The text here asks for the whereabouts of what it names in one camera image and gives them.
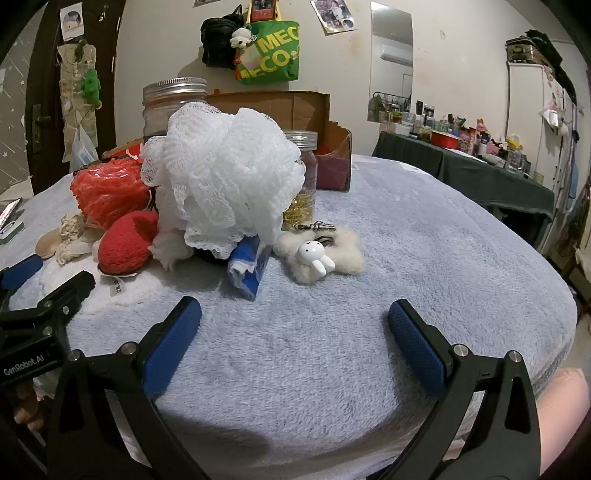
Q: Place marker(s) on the wall mirror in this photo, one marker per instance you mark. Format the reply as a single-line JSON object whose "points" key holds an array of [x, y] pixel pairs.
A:
{"points": [[391, 64]]}

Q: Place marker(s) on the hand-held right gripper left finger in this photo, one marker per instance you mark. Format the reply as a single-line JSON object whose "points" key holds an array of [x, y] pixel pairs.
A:
{"points": [[173, 341]]}

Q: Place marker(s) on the blue tissue pack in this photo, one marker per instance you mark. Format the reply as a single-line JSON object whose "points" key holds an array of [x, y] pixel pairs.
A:
{"points": [[247, 267]]}

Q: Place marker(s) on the white mesh bath pouf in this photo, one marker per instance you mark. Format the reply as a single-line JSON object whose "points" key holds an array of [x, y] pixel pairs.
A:
{"points": [[221, 175]]}

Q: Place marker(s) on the beige hanging organiser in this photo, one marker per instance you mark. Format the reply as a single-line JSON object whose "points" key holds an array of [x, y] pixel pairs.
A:
{"points": [[74, 99]]}

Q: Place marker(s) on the red plush sponge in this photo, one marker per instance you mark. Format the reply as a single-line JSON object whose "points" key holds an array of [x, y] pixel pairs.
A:
{"points": [[127, 242]]}

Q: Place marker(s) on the row of cosmetic bottles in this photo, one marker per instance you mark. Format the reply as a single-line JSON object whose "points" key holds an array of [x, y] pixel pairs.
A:
{"points": [[480, 138]]}

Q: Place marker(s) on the white square charger device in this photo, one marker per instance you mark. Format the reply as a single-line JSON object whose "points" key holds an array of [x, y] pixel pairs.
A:
{"points": [[11, 229]]}

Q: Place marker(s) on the clear plastic bag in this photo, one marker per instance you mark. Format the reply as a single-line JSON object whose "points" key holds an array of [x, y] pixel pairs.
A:
{"points": [[83, 150]]}

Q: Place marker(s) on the dark cloth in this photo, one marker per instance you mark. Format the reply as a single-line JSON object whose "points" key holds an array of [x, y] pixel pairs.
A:
{"points": [[551, 53]]}

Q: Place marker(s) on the person's left hand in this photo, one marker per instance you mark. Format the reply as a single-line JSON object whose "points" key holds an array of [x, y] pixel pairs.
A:
{"points": [[27, 401]]}

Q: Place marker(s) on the black backpack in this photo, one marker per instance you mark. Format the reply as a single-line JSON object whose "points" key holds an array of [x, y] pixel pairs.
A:
{"points": [[219, 39]]}

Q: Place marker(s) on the small clear jar gold pieces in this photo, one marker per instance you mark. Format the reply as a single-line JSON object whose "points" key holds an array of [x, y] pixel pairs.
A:
{"points": [[302, 184]]}

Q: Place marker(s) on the red bowl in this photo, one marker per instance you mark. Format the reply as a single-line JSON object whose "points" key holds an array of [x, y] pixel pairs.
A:
{"points": [[444, 138]]}

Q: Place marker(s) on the white cabinet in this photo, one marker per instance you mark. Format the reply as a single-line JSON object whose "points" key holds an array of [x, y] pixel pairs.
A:
{"points": [[526, 101]]}

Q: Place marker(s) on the green plush toy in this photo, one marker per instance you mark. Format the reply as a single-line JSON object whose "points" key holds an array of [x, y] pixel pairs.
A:
{"points": [[91, 85]]}

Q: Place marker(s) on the white photo card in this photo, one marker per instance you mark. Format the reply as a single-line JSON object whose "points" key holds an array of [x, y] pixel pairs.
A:
{"points": [[71, 21]]}

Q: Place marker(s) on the green tote bag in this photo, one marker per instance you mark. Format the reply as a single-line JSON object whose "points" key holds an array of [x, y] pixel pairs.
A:
{"points": [[272, 50]]}

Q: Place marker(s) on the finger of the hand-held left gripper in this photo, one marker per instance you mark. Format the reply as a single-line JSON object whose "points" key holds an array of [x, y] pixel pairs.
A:
{"points": [[21, 272], [69, 288]]}

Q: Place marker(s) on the cardboard box red lining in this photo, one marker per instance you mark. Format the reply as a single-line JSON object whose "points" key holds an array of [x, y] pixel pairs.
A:
{"points": [[277, 110]]}

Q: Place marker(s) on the red mesh bath pouf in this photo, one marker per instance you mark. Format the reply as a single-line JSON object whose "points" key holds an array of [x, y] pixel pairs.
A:
{"points": [[111, 189]]}

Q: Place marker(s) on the smartphone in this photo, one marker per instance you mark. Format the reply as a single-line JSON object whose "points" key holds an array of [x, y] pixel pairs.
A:
{"points": [[9, 210]]}

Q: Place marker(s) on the white fluffy sock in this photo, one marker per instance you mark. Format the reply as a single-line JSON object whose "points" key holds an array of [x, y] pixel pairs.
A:
{"points": [[168, 249]]}

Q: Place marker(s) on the dark brown door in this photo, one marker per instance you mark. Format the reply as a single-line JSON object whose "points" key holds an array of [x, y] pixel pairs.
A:
{"points": [[108, 92]]}

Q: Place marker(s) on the pink bed sheet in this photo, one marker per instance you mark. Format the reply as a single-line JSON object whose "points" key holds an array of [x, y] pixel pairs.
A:
{"points": [[563, 415]]}

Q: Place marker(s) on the photo collage wall poster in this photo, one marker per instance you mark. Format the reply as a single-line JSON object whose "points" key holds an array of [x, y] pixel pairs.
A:
{"points": [[333, 14]]}

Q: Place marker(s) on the white hanging pouch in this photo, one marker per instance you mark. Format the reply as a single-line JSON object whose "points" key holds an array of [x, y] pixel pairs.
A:
{"points": [[551, 113]]}

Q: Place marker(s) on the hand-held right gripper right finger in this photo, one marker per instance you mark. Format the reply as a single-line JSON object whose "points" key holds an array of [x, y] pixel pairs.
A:
{"points": [[415, 350]]}

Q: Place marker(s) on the black scrunchie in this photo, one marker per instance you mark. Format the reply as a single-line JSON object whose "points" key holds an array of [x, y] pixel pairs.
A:
{"points": [[210, 257]]}

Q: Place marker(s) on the patterned storage case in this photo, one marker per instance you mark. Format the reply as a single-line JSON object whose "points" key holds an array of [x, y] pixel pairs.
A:
{"points": [[524, 48]]}

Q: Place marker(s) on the table with green cloth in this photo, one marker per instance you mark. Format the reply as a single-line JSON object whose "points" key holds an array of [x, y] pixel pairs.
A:
{"points": [[485, 180]]}

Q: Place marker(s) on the red photo frame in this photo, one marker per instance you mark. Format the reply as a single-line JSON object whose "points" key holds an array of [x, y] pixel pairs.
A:
{"points": [[263, 9]]}

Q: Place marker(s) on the beige round powder puff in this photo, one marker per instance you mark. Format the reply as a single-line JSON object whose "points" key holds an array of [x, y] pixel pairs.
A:
{"points": [[45, 244]]}

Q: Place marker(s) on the large glass jar metal lid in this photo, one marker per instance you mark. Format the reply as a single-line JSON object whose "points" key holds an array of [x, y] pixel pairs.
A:
{"points": [[171, 99]]}

